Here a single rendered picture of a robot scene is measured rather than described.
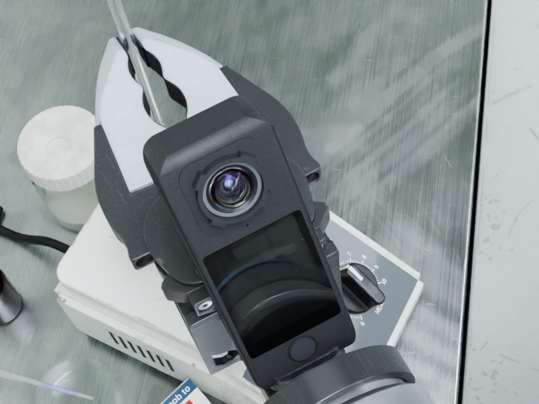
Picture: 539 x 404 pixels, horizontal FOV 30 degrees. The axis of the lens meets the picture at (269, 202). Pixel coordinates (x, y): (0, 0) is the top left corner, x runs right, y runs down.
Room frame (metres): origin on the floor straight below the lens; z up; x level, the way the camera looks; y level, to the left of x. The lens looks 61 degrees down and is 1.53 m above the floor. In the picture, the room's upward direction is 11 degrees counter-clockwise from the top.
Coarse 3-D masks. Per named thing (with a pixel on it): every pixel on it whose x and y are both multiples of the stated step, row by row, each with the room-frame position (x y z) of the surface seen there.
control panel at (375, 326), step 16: (336, 224) 0.29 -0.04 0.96; (336, 240) 0.28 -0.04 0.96; (352, 240) 0.28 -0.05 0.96; (352, 256) 0.27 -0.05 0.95; (368, 256) 0.27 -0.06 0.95; (384, 272) 0.26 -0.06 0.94; (400, 272) 0.26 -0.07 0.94; (384, 288) 0.25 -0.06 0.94; (400, 288) 0.25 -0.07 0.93; (384, 304) 0.24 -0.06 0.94; (400, 304) 0.24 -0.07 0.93; (352, 320) 0.23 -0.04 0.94; (368, 320) 0.23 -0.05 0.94; (384, 320) 0.23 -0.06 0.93; (368, 336) 0.22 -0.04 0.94; (384, 336) 0.22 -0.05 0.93
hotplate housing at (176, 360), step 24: (336, 216) 0.30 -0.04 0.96; (72, 312) 0.27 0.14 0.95; (96, 312) 0.26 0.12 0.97; (408, 312) 0.24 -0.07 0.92; (96, 336) 0.27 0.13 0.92; (120, 336) 0.25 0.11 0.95; (144, 336) 0.24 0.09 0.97; (144, 360) 0.24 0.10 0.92; (168, 360) 0.23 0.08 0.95; (192, 360) 0.22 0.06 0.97; (216, 384) 0.21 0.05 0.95; (240, 384) 0.20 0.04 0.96
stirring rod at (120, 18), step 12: (108, 0) 0.30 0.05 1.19; (120, 0) 0.31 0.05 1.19; (120, 12) 0.30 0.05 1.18; (120, 24) 0.30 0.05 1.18; (120, 36) 0.31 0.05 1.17; (132, 36) 0.31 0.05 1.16; (132, 48) 0.30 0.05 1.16; (132, 60) 0.30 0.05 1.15; (144, 72) 0.31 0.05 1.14; (144, 84) 0.30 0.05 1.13; (156, 108) 0.30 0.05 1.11; (156, 120) 0.30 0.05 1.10
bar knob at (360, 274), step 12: (348, 264) 0.27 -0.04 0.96; (348, 276) 0.25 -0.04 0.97; (360, 276) 0.25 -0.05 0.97; (372, 276) 0.26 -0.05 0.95; (348, 288) 0.25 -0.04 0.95; (360, 288) 0.24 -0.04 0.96; (372, 288) 0.24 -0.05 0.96; (348, 300) 0.24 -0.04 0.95; (360, 300) 0.24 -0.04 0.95; (372, 300) 0.24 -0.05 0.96; (384, 300) 0.24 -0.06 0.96; (360, 312) 0.24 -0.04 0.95
